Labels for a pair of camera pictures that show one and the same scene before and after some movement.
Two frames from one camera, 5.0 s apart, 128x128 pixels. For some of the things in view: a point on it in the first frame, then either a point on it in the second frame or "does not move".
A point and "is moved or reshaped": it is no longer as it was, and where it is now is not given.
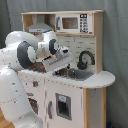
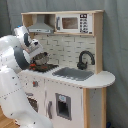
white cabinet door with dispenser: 64,105 does not move
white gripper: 57,61 → 32,49
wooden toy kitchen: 74,96 does not move
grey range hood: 39,26 does not move
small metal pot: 72,73 is moved or reshaped
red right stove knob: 35,83 does not move
